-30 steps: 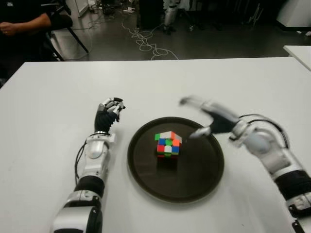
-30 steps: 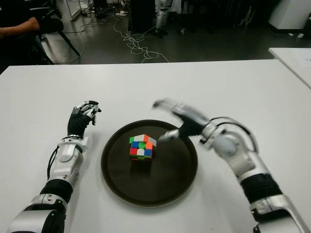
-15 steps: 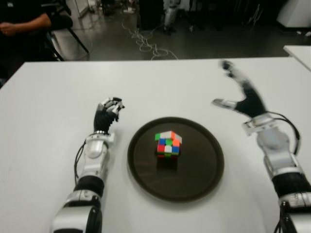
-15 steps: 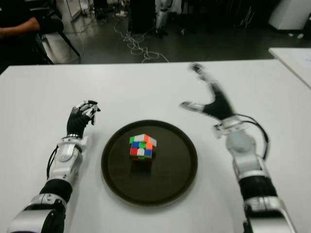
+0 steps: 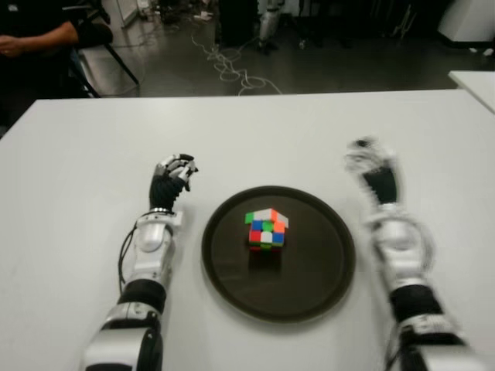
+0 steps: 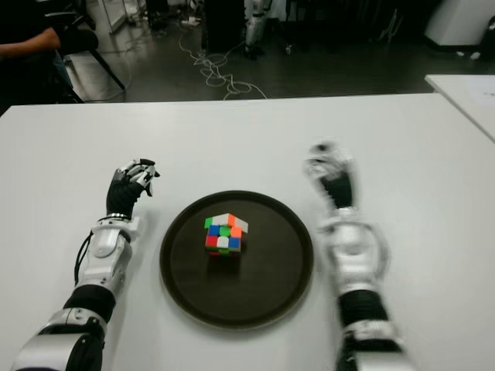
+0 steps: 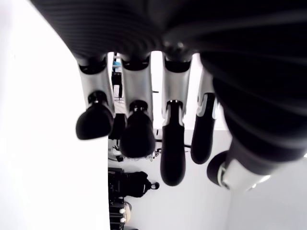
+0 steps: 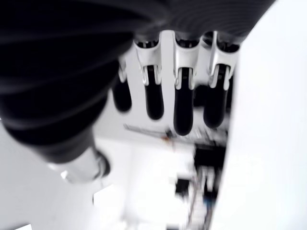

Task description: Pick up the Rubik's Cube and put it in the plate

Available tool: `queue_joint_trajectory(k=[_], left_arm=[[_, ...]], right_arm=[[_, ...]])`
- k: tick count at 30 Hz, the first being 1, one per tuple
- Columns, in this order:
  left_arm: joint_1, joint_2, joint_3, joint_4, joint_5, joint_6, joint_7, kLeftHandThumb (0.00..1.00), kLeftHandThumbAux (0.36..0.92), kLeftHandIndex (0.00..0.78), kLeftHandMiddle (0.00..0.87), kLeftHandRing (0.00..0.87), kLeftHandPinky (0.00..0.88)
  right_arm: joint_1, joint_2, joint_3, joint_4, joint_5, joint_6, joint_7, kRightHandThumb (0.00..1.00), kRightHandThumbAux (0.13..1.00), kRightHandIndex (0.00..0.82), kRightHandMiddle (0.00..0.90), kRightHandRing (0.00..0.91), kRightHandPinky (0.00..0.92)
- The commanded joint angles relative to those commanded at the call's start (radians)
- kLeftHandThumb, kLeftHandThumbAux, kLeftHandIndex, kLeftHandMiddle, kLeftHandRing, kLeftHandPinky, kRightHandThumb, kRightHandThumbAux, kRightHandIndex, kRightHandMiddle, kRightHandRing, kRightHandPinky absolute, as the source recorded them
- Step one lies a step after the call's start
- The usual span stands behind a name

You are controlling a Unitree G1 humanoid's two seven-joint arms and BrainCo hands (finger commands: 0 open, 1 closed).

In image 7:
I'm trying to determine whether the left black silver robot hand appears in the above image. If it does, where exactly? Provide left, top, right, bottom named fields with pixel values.
left=28, top=0, right=307, bottom=192

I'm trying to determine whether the black office chair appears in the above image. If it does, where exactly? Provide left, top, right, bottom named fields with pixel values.
left=109, top=113, right=127, bottom=140

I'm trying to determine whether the black backpack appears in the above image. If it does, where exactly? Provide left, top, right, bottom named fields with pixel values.
left=123, top=171, right=160, bottom=198

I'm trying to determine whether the black equipment case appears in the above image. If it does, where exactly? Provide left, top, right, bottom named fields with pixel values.
left=108, top=167, right=125, bottom=199

